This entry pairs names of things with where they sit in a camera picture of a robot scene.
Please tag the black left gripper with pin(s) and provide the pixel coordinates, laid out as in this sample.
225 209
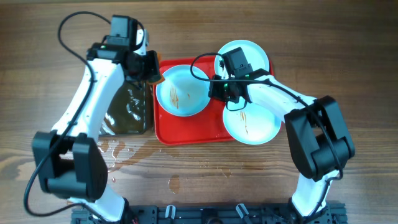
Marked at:
153 67

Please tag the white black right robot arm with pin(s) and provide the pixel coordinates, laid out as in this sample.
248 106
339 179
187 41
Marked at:
319 140

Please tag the light blue plate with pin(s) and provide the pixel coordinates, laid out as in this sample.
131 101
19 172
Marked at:
184 92
254 55
253 125

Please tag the black water tray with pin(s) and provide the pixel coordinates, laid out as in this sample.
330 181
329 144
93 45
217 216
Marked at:
130 112

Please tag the orange green sponge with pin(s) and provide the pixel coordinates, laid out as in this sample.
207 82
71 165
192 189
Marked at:
155 76

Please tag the red plastic tray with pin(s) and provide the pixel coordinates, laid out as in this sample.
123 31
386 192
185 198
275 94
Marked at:
206 126

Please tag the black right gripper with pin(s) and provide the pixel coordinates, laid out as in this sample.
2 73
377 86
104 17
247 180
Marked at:
215 93

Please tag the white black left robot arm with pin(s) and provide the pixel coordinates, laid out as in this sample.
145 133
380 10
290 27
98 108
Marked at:
68 162

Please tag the light blue plate top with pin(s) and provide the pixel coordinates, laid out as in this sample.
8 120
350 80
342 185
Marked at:
254 55

